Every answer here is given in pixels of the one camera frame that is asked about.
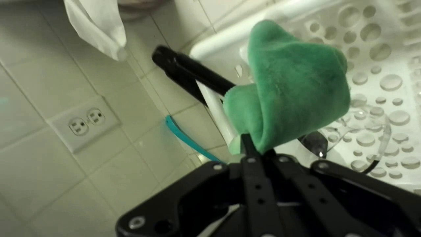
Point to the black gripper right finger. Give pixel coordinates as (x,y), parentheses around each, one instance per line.
(330,205)

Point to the white hanging towel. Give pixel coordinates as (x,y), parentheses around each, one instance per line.
(97,26)

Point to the teal plastic strip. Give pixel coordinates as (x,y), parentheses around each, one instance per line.
(185,135)

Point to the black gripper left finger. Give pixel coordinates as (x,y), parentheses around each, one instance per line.
(258,197)

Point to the white wall power outlet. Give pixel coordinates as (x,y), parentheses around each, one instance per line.
(86,125)

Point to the green cloth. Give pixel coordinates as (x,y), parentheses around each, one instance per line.
(298,87)

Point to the long black kitchen utensil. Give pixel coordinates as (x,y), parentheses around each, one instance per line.
(193,70)

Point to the white plastic dish rack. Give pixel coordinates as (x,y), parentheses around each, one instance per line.
(386,60)

